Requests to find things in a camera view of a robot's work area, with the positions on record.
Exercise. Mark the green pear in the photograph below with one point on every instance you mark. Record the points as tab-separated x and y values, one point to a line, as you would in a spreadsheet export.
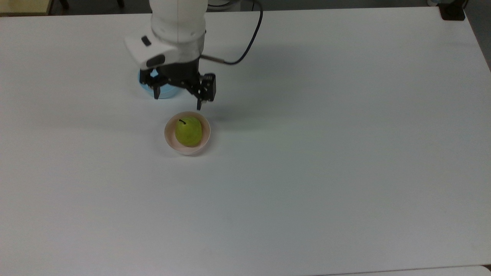
188	132

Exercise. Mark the blue plastic bowl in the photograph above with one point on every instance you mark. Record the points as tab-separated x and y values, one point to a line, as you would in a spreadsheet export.
168	92

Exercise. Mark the black table clamp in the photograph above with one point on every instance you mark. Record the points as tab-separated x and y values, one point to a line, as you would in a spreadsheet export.
452	10

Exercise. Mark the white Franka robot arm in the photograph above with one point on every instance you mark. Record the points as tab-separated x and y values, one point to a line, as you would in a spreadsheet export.
176	30

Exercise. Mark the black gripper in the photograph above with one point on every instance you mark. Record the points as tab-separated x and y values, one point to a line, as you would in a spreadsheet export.
180	73

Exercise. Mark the pink plastic bowl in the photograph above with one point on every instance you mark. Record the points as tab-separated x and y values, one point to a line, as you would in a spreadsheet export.
170	140

